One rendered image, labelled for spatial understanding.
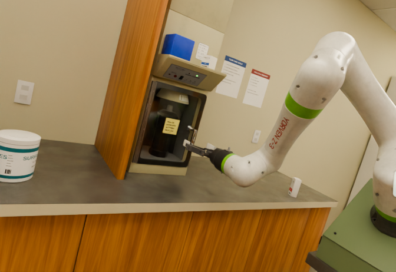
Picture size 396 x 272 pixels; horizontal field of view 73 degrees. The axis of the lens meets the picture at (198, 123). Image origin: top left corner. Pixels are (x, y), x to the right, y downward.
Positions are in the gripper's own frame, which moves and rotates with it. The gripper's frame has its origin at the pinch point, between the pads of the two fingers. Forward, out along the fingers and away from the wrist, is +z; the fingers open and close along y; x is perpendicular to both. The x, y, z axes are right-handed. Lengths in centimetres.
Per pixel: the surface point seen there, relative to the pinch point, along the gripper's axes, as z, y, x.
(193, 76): 3.4, 10.0, -31.1
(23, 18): 54, 79, -36
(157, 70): 6.7, 26.6, -29.0
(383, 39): 54, -241, -135
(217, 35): 11, -1, -54
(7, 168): -5, 73, 16
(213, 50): 10.7, -1.6, -46.9
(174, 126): 9.4, 9.7, -5.3
